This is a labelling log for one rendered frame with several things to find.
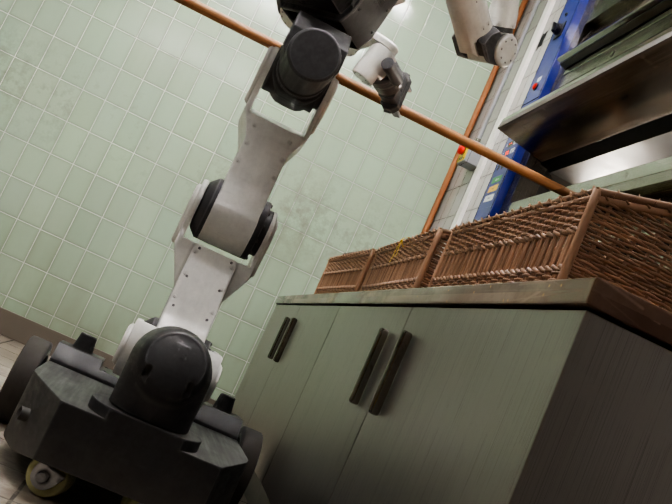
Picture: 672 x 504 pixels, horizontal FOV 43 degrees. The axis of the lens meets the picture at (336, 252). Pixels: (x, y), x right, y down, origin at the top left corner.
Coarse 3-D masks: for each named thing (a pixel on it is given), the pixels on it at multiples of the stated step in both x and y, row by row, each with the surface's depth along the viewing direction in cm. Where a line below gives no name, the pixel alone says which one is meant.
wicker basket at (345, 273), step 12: (360, 252) 234; (372, 252) 222; (336, 264) 261; (348, 264) 244; (360, 264) 228; (324, 276) 272; (336, 276) 254; (348, 276) 237; (360, 276) 221; (324, 288) 261; (336, 288) 244; (348, 288) 229; (360, 288) 221
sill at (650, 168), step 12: (636, 168) 215; (648, 168) 209; (660, 168) 203; (588, 180) 240; (600, 180) 232; (612, 180) 225; (624, 180) 218; (552, 192) 262; (564, 192) 253; (576, 192) 244; (516, 204) 288; (528, 204) 277
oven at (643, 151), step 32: (576, 32) 310; (640, 32) 253; (576, 64) 293; (640, 128) 245; (576, 160) 280; (608, 160) 265; (640, 160) 254; (512, 192) 298; (544, 192) 298; (640, 192) 212
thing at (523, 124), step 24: (648, 48) 202; (600, 72) 225; (624, 72) 217; (648, 72) 211; (552, 96) 254; (576, 96) 243; (600, 96) 235; (648, 96) 220; (528, 120) 275; (552, 120) 265; (576, 120) 255; (600, 120) 247; (624, 120) 238; (648, 120) 231; (528, 144) 291; (552, 144) 280; (576, 144) 269
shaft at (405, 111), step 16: (176, 0) 242; (192, 0) 242; (208, 16) 243; (224, 16) 243; (240, 32) 245; (256, 32) 245; (352, 80) 250; (368, 96) 252; (400, 112) 254; (416, 112) 254; (432, 128) 255; (448, 128) 256; (464, 144) 257; (480, 144) 258; (496, 160) 259; (512, 160) 260; (528, 176) 261; (544, 176) 262
